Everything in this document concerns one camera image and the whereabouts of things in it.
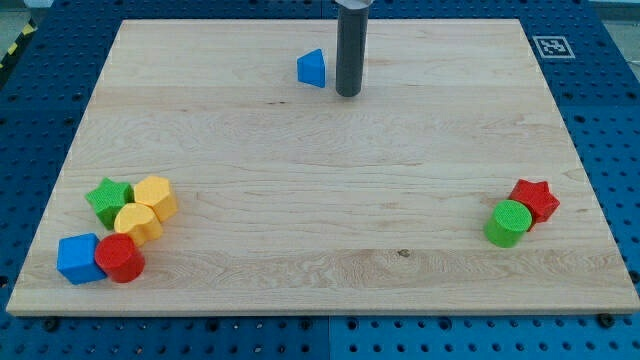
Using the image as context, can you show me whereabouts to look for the white rod mount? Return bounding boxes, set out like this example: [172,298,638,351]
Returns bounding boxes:
[335,0,372,10]

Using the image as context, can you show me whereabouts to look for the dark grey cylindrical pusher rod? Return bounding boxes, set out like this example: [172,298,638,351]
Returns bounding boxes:
[336,3,369,97]

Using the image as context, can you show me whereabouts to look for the blue triangle block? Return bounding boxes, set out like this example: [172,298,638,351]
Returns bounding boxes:
[296,49,326,88]

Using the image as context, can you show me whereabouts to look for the wooden board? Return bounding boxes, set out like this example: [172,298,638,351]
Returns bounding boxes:
[7,19,639,317]

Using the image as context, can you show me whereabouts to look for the white fiducial marker tag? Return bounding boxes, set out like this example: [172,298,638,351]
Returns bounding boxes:
[533,35,575,59]

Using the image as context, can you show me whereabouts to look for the green cylinder block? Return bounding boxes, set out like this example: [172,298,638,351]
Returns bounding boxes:
[484,199,533,248]

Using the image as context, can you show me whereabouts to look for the yellow hexagon block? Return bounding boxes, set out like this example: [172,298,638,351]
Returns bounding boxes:
[134,175,179,222]

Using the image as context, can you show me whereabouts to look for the red star block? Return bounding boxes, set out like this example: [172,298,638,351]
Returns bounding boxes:
[508,179,560,231]

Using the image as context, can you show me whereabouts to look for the yellow heart block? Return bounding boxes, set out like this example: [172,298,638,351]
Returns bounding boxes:
[114,203,163,247]

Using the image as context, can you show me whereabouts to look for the green star block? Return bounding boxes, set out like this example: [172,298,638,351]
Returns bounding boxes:
[85,178,134,230]

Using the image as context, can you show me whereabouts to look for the red cylinder block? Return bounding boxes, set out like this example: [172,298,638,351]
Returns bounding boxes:
[94,233,145,283]

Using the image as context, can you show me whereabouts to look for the blue cube block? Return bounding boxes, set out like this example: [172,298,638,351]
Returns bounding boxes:
[56,233,107,285]

